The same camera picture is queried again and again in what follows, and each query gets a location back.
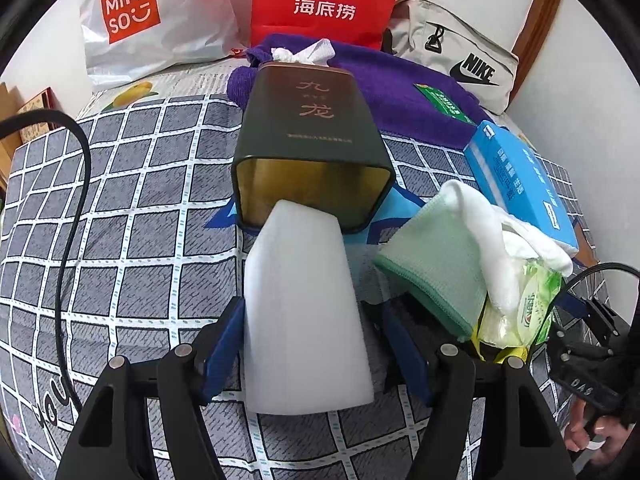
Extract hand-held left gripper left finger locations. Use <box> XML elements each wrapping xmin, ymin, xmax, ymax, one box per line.
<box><xmin>55</xmin><ymin>296</ymin><xmax>247</xmax><ymax>480</ymax></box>

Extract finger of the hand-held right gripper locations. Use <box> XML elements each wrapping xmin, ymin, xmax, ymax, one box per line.
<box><xmin>549</xmin><ymin>299</ymin><xmax>621</xmax><ymax>358</ymax></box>

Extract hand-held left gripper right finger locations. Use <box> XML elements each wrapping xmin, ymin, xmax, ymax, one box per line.
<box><xmin>362</xmin><ymin>300</ymin><xmax>576</xmax><ymax>480</ymax></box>

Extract yellow black pouch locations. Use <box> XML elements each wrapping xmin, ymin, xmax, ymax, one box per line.
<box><xmin>471</xmin><ymin>327</ymin><xmax>528</xmax><ymax>363</ymax></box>

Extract white foam sponge block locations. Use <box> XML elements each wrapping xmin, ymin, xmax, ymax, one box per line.
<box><xmin>241</xmin><ymin>199</ymin><xmax>376</xmax><ymax>415</ymax></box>

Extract green microfibre cloth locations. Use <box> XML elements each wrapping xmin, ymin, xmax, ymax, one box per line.
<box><xmin>374</xmin><ymin>180</ymin><xmax>493</xmax><ymax>338</ymax></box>

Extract white cloth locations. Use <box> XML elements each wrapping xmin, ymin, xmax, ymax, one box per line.
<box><xmin>440</xmin><ymin>179</ymin><xmax>575</xmax><ymax>313</ymax></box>

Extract dark green tin box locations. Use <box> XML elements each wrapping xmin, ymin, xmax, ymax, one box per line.
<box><xmin>232</xmin><ymin>62</ymin><xmax>393</xmax><ymax>235</ymax></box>

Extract person's right hand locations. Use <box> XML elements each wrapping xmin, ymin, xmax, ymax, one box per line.
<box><xmin>567</xmin><ymin>400</ymin><xmax>628</xmax><ymax>468</ymax></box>

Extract green wet wipes pack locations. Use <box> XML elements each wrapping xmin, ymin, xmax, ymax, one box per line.
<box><xmin>477</xmin><ymin>257</ymin><xmax>563</xmax><ymax>351</ymax></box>

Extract blue tissue pack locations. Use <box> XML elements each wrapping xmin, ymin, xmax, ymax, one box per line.
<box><xmin>462</xmin><ymin>120</ymin><xmax>581</xmax><ymax>253</ymax></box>

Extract grey checked bed sheet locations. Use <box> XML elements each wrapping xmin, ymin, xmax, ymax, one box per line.
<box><xmin>0</xmin><ymin>72</ymin><xmax>640</xmax><ymax>480</ymax></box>

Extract small green packet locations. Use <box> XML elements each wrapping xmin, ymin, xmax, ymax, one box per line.
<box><xmin>414</xmin><ymin>83</ymin><xmax>476</xmax><ymax>123</ymax></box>

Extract purple towel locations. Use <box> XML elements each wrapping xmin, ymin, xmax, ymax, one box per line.
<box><xmin>226</xmin><ymin>34</ymin><xmax>493</xmax><ymax>150</ymax></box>

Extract fruit print cloth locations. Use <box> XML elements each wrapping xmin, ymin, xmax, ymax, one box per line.
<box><xmin>75</xmin><ymin>57</ymin><xmax>251</xmax><ymax>121</ymax></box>

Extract wooden headboard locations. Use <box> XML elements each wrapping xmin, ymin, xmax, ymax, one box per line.
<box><xmin>510</xmin><ymin>0</ymin><xmax>566</xmax><ymax>111</ymax></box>

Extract white crumpled tissue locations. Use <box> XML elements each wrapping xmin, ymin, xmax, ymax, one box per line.
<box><xmin>271</xmin><ymin>42</ymin><xmax>335</xmax><ymax>67</ymax></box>

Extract cardboard boxes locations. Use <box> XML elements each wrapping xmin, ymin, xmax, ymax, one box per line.
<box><xmin>0</xmin><ymin>82</ymin><xmax>66</xmax><ymax>176</ymax></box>

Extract beige zip bag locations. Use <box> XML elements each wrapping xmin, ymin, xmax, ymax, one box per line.
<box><xmin>387</xmin><ymin>0</ymin><xmax>520</xmax><ymax>115</ymax></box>

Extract white plastic shopping bag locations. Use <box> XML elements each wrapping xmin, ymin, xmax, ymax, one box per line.
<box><xmin>79</xmin><ymin>0</ymin><xmax>241</xmax><ymax>90</ymax></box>

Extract black cable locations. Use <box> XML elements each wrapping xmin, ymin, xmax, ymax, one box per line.
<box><xmin>562</xmin><ymin>261</ymin><xmax>640</xmax><ymax>311</ymax></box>
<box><xmin>0</xmin><ymin>110</ymin><xmax>91</xmax><ymax>411</ymax></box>

